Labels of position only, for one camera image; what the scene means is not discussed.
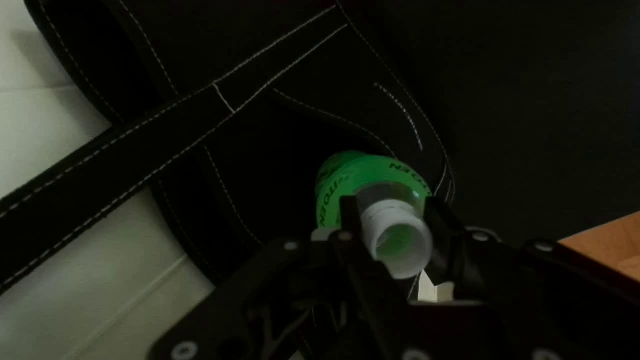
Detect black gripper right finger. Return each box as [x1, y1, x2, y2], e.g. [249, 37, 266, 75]
[422, 194, 511, 302]

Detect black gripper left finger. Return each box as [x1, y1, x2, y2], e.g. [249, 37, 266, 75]
[334, 194, 410, 304]

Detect green plastic bottle white cap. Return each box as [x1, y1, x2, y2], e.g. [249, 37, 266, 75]
[311, 150, 436, 282]

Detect black tote bag white stitching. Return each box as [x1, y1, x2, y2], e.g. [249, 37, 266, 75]
[0, 0, 640, 297]

